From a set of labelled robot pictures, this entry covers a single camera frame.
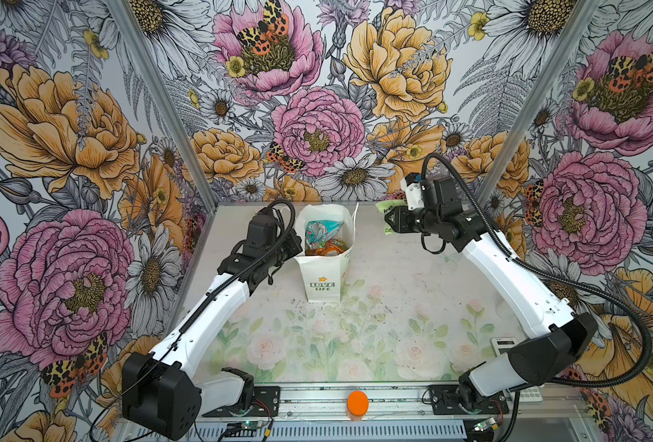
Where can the white paper bag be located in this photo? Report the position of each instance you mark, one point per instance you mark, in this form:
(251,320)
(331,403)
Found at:
(324,276)

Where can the orange round button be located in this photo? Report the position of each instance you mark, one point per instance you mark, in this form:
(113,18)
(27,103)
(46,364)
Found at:
(357,405)

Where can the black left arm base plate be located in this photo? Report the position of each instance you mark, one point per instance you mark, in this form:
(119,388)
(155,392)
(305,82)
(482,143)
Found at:
(265,404)

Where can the teal snack packet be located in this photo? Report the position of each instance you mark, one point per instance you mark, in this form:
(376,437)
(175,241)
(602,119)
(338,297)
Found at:
(319,232)

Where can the white calculator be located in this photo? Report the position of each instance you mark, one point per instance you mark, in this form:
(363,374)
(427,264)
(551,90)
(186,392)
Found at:
(500,346)

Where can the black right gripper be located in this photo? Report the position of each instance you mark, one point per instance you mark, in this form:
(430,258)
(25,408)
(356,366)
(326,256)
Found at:
(401,215)

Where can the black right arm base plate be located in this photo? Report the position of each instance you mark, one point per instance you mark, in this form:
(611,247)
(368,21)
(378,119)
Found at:
(451,399)

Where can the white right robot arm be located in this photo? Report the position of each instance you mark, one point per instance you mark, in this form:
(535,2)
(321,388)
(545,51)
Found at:
(556,335)

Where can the light green Himalaya packet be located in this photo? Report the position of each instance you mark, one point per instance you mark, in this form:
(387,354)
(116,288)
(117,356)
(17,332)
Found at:
(385,206)

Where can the aluminium left corner post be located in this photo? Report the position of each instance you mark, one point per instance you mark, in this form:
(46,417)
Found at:
(143,59)

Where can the aluminium corner post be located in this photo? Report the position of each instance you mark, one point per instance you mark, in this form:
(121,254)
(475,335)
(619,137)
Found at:
(143,59)
(569,40)

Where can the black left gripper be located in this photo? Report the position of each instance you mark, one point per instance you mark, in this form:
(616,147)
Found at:
(295,249)

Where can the orange snack packet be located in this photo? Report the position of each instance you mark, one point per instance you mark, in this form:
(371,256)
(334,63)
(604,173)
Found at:
(332,247)

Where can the aluminium right corner post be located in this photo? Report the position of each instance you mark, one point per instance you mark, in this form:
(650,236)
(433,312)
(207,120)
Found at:
(569,40)

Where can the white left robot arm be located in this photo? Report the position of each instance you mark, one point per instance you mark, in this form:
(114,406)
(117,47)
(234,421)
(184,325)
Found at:
(159,390)

